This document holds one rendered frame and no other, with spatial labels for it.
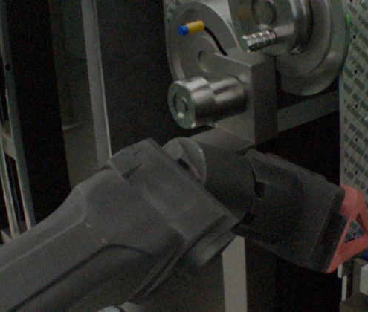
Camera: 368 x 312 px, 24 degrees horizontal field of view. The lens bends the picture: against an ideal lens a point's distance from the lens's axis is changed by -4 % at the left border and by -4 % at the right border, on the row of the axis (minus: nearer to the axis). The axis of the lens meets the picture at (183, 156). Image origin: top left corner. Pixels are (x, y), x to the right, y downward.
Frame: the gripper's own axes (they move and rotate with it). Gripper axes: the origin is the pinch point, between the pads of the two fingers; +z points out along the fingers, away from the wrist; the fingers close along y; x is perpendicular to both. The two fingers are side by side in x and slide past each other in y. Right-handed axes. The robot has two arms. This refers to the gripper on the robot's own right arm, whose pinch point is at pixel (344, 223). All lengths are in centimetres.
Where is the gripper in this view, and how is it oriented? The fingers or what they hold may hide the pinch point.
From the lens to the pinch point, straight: 73.7
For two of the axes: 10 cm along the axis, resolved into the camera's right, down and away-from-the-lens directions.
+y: 5.9, 2.8, -7.5
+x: 3.5, -9.3, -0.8
